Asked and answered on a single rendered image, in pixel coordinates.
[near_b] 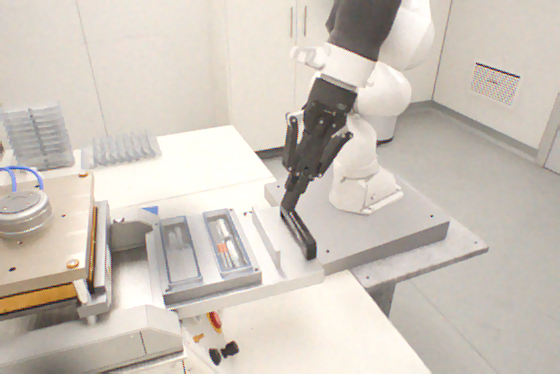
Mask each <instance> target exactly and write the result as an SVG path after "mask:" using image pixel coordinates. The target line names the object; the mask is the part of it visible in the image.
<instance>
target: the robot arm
mask: <svg viewBox="0 0 560 374"><path fill-rule="evenodd" d="M325 26H326V28H327V32H328V34H329V36H328V38H327V41H326V42H325V43H324V45H323V47H316V46H312V47H306V46H294V47H292V50H291V53H290V58H291V59H292V60H294V61H297V62H299V63H301V64H303V65H305V66H307V67H310V68H315V69H316V70H317V71H316V74H315V76H314V77H313V79H311V82H310V88H309V89H310V92H309V95H308V99H307V101H306V103H305V105H304V106H303V107H302V109H301V111H300V112H297V113H286V114H285V118H286V122H287V131H286V137H285V144H284V150H283V158H282V165H283V167H284V168H285V169H286V170H287V171H288V172H289V175H288V177H287V180H286V182H285V185H284V188H285V189H286V191H285V193H284V196H283V198H282V200H281V202H280V204H281V205H282V207H283V208H284V210H285V211H286V212H290V213H293V212H294V209H295V207H296V204H297V202H298V200H299V198H300V196H301V194H304V193H305V192H306V188H307V186H308V184H309V182H312V181H314V180H315V178H314V177H318V178H321V177H322V176H323V175H324V174H325V173H326V171H327V170H328V168H329V167H330V165H331V163H332V162H333V167H332V168H333V176H332V183H331V190H330V192H329V201H330V202H331V204H332V205H333V206H334V207H335V208H337V209H339V210H343V211H345V212H356V213H361V214H365V215H370V214H372V213H374V212H378V211H379V210H381V209H382V208H384V207H386V206H388V205H390V204H391V203H393V202H395V201H396V200H400V199H402V198H403V193H402V189H401V187H399V186H398V185H397V184H395V178H394V176H393V175H392V174H391V172H390V171H388V170H387V169H386V168H384V167H382V166H381V165H379V163H378V158H379V155H377V154H376V140H377V134H376V132H375V130H374V128H373V127H371V125H370V124H369V123H367V122H366V120H364V119H363V118H362V117H361V116H360V115H373V116H379V117H382V116H399V115H400V114H401V113H403V111H404V110H405V109H406V108H407V107H408V106H409V104H410V98H411V88H410V85H409V82H408V80H407V78H406V77H405V76H404V75H403V74H402V73H401V72H404V71H407V70H410V69H413V68H415V67H417V66H418V65H419V64H421V63H423V62H424V61H425V59H426V57H427V56H428V53H429V51H430V48H431V46H432V43H433V42H434V35H435V28H434V24H433V21H432V18H431V14H430V7H429V0H335V1H334V4H333V6H332V9H331V11H330V14H329V16H328V19H327V20H326V24H325ZM302 119H303V123H304V126H305V128H304V130H303V133H302V135H303V136H302V138H301V141H300V143H299V146H298V148H297V150H296V146H297V139H298V133H299V126H298V125H301V121H302ZM333 135H334V138H332V139H331V137H332V136H333ZM330 141H331V142H330ZM329 143H330V144H329ZM327 145H328V147H327V148H326V146H327ZM325 148H326V150H325ZM295 151H296V152H295ZM302 170H303V171H302ZM302 173H303V174H302Z"/></svg>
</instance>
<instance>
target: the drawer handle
mask: <svg viewBox="0 0 560 374"><path fill-rule="evenodd" d="M280 217H281V218H284V217H286V219H287V221H288V222H289V224H290V226H292V228H293V231H294V233H295V234H296V236H297V238H299V240H300V241H301V243H302V245H303V246H304V248H305V259H306V260H311V259H316V258H317V249H318V247H317V241H316V239H315V238H314V237H313V236H312V234H311V233H310V231H309V230H308V228H307V227H306V225H305V223H304V222H303V220H302V219H301V217H300V216H299V214H298V213H297V212H296V211H295V209H294V212H293V213H290V212H286V211H285V210H284V208H283V207H282V205H281V204H280Z"/></svg>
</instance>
